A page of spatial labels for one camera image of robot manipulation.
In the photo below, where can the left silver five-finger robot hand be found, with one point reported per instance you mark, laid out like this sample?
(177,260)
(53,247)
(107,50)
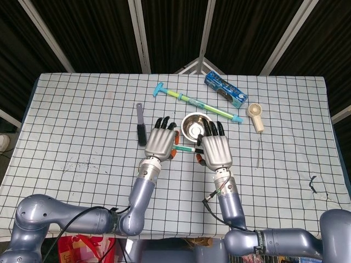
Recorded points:
(160,142)

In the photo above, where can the white green marker pen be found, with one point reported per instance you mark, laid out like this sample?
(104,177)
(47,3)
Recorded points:
(185,149)

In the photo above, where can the red plastic bag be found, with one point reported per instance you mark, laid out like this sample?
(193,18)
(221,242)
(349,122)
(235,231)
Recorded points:
(90,250)

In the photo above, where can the green blue water pump toy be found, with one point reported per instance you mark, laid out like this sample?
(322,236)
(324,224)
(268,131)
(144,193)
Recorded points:
(197,104)

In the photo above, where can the stainless steel bowl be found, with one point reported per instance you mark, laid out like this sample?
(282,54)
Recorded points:
(192,126)

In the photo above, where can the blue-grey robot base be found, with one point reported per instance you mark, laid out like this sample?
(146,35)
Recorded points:
(164,253)

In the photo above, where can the blue cardboard box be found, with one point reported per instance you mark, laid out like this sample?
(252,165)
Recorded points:
(226,89)

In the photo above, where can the white shoe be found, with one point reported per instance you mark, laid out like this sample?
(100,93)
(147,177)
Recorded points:
(4,143)

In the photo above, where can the brown paper bag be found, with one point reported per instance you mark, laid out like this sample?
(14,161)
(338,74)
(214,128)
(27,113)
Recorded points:
(200,241)

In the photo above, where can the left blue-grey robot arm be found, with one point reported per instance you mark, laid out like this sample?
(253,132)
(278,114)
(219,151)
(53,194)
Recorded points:
(142,191)

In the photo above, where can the white metal frame beam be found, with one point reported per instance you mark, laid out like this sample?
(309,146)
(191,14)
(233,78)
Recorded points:
(9,118)
(207,27)
(46,35)
(140,35)
(289,35)
(341,114)

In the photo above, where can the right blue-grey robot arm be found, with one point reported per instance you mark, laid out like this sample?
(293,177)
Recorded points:
(230,202)

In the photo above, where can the beige handheld fan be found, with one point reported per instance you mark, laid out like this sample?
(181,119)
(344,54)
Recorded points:
(255,112)

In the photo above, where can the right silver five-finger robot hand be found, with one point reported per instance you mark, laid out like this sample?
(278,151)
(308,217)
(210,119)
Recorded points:
(216,150)

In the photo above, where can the black marker cap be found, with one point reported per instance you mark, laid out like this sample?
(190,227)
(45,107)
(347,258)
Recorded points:
(198,150)

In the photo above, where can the white triangular frame joint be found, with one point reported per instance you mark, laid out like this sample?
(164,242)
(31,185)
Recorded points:
(199,65)

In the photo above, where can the white black checkered tablecloth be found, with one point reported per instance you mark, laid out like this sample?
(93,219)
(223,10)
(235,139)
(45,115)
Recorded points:
(82,123)

